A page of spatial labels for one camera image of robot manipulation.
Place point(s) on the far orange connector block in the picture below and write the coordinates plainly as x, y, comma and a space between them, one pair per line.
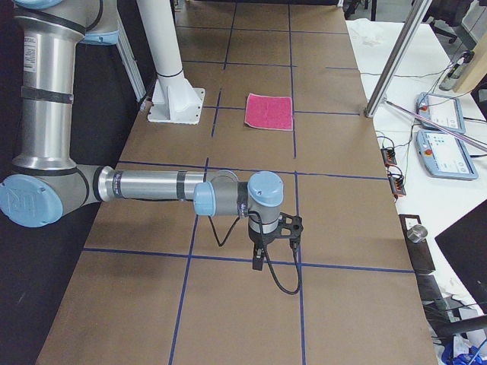
389, 156

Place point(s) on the pink towel with white edge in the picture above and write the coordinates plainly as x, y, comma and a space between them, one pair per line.
269, 113

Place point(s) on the small steel cylinder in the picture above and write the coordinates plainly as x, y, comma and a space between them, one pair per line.
416, 233

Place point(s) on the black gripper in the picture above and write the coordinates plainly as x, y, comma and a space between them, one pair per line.
261, 239

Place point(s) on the far blue teach pendant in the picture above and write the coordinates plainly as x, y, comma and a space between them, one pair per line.
442, 110

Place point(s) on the near blue teach pendant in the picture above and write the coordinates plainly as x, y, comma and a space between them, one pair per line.
444, 156

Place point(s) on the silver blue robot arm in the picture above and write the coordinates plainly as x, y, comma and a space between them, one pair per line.
47, 184

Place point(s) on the near orange connector block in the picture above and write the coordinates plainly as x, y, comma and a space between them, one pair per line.
396, 181

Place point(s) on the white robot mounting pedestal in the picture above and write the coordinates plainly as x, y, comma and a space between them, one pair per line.
174, 99

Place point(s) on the blue teach pendant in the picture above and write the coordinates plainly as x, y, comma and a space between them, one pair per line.
442, 110
444, 156

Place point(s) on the black monitor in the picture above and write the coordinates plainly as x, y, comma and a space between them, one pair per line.
463, 245

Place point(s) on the orange connector block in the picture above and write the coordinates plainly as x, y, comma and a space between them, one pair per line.
396, 181
389, 156

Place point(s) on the aluminium frame post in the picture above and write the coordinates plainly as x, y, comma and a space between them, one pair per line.
406, 35

